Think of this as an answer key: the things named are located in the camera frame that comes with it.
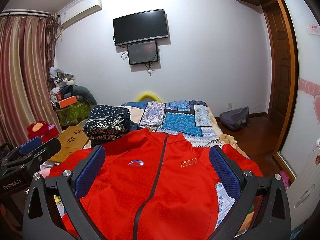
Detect red zip jacket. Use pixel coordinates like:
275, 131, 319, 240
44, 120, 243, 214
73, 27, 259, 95
47, 127, 264, 240

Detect grey backpack on floor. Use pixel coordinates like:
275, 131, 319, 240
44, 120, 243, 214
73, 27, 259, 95
219, 107, 249, 131

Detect striped pink beige curtain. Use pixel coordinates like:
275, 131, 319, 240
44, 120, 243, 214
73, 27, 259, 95
1, 14, 61, 146

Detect red plush toy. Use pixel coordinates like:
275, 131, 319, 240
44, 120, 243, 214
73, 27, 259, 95
27, 120, 59, 143

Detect brown wooden door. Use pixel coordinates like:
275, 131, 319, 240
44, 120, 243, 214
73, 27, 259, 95
263, 0, 298, 156

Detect small black wall monitor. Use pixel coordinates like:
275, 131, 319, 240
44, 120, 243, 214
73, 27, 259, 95
127, 40, 159, 66

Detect beige fleece blanket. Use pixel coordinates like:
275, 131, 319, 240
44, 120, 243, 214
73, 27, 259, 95
208, 108, 249, 159

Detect white wall air conditioner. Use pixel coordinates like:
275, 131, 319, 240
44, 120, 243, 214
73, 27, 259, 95
59, 0, 102, 29

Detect white wall socket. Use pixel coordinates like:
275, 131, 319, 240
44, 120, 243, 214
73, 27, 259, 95
227, 102, 233, 109

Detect small wooden bed table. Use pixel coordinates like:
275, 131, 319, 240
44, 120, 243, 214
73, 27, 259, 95
49, 126, 89, 163

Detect clutter pile on cabinet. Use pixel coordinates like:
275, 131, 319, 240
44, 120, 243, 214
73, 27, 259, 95
49, 67, 97, 106

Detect pink croc shoe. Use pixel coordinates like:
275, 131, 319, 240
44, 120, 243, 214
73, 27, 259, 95
279, 170, 290, 189

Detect folded navy patterned clothes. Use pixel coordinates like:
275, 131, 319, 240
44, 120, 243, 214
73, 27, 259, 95
82, 105, 140, 147

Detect green patterned cloth cabinet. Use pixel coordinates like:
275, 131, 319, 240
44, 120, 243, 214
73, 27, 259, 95
56, 102, 91, 126

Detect orange box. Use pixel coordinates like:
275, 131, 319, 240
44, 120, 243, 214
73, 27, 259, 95
56, 96, 77, 109

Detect blue patchwork bed cover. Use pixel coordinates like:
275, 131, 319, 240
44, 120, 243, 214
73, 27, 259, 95
120, 100, 237, 228

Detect yellow ring behind bed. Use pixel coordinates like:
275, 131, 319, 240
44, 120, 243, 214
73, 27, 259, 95
135, 91, 164, 104

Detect pink heart wall sticker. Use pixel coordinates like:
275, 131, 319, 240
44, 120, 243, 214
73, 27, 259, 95
298, 77, 320, 124

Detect black wall television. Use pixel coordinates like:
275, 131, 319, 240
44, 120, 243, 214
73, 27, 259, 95
113, 9, 169, 46

